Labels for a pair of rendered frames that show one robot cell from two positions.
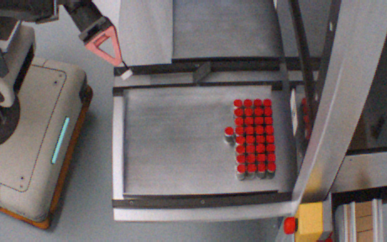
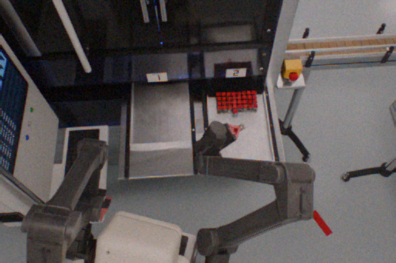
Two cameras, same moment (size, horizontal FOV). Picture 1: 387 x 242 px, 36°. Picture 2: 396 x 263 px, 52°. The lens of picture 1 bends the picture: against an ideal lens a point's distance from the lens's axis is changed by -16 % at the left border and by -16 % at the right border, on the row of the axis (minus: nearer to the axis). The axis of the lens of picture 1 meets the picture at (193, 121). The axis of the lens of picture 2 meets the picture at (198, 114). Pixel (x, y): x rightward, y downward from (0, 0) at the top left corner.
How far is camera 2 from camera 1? 117 cm
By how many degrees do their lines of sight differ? 40
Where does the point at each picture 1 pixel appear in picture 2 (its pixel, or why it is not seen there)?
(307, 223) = (296, 65)
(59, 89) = not seen: outside the picture
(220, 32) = (168, 120)
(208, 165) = (249, 124)
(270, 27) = (164, 95)
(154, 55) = (184, 153)
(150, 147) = (241, 151)
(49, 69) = not seen: outside the picture
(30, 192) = not seen: outside the picture
